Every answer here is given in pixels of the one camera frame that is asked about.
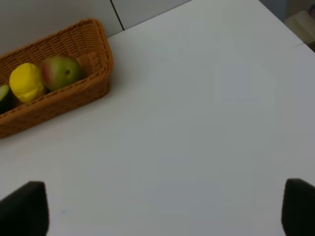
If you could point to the green red pear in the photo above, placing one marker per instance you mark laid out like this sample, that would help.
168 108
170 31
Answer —
60 71

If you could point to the orange wicker basket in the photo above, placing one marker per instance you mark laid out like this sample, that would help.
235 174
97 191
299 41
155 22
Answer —
86 41

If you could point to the yellow lemon toy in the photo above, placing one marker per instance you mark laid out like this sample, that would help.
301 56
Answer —
26 84

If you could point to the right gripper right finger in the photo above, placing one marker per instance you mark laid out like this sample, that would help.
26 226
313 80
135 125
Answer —
298 209

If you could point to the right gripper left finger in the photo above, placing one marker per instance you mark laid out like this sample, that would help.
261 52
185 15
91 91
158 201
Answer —
25 211

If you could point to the halved avocado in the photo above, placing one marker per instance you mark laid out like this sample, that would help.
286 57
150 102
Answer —
8 100

